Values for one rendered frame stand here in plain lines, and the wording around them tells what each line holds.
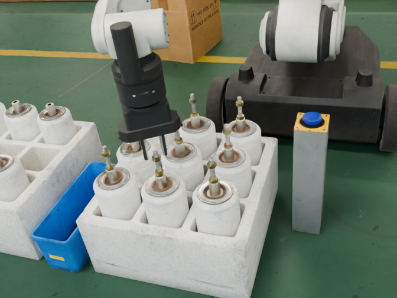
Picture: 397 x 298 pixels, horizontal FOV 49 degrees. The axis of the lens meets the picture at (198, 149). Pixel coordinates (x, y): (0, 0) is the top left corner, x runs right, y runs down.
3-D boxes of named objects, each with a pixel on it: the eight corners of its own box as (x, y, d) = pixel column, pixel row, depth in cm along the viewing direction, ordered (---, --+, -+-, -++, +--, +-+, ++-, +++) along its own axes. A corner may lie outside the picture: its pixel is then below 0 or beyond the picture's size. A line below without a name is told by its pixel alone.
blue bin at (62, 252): (100, 191, 133) (90, 160, 126) (132, 196, 130) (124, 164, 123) (43, 268, 111) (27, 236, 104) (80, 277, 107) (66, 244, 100)
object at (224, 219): (231, 273, 95) (225, 214, 84) (193, 259, 99) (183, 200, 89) (249, 242, 101) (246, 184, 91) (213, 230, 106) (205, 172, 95)
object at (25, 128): (35, 149, 144) (15, 101, 133) (59, 151, 141) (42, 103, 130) (17, 167, 136) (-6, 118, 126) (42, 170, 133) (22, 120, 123)
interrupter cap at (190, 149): (197, 161, 99) (197, 158, 99) (165, 165, 99) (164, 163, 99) (195, 142, 105) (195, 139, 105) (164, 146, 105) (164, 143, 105)
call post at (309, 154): (295, 211, 117) (298, 113, 99) (322, 215, 115) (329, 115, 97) (291, 230, 112) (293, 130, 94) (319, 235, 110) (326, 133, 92)
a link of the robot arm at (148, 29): (117, 67, 82) (103, 7, 75) (174, 61, 81) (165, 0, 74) (107, 97, 73) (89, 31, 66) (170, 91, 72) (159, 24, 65)
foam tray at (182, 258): (154, 173, 137) (143, 125, 127) (277, 188, 125) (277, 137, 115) (94, 272, 108) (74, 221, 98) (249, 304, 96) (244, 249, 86)
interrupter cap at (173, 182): (159, 203, 89) (159, 201, 89) (137, 187, 94) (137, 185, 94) (186, 184, 93) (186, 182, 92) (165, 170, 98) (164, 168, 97)
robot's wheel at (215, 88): (224, 115, 161) (219, 66, 149) (237, 116, 159) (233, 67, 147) (208, 147, 146) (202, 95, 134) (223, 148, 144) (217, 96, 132)
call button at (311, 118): (303, 117, 97) (303, 110, 96) (322, 119, 96) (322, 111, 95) (301, 128, 94) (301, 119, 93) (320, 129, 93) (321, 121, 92)
